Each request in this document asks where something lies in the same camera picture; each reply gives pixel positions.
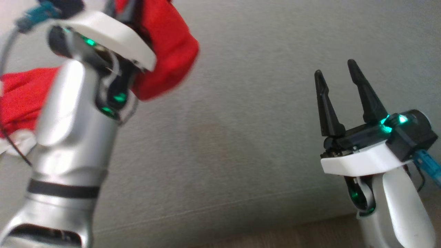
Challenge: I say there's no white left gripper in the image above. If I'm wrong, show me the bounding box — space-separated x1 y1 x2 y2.
52 0 157 71

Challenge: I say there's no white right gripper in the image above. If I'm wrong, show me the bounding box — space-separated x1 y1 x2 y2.
314 59 412 177

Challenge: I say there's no grey fabric sofa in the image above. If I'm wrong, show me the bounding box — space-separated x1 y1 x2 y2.
0 0 441 248

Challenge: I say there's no left arm cable teal connector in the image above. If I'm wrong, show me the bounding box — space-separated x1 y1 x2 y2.
0 3 62 167

